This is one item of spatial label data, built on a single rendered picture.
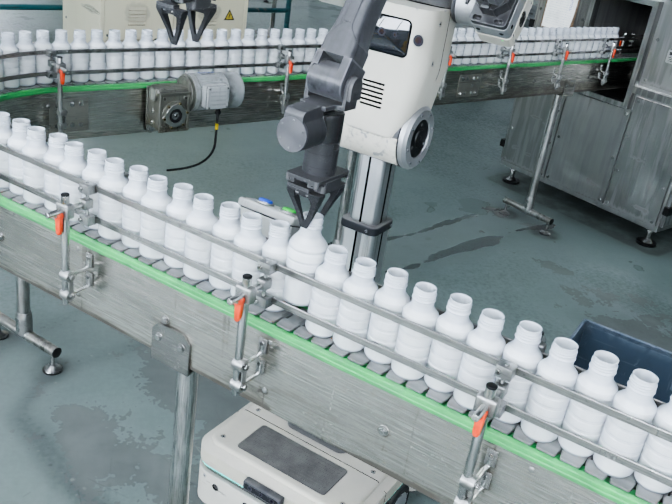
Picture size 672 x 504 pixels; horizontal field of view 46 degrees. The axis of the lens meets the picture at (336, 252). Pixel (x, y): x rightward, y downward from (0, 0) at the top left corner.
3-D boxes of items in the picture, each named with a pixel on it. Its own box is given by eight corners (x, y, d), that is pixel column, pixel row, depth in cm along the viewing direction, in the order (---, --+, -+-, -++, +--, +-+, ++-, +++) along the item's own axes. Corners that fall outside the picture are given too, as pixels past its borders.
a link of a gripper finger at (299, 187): (335, 226, 138) (344, 176, 134) (312, 237, 133) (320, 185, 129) (303, 214, 141) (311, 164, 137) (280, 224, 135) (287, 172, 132)
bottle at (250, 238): (224, 298, 148) (229, 216, 141) (239, 285, 153) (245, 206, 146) (253, 306, 146) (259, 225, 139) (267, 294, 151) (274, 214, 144)
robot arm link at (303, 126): (365, 76, 125) (319, 62, 129) (325, 84, 116) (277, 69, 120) (352, 147, 130) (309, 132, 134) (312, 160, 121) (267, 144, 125)
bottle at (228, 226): (238, 293, 150) (245, 213, 143) (206, 289, 150) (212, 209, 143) (241, 278, 156) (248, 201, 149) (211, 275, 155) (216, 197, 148)
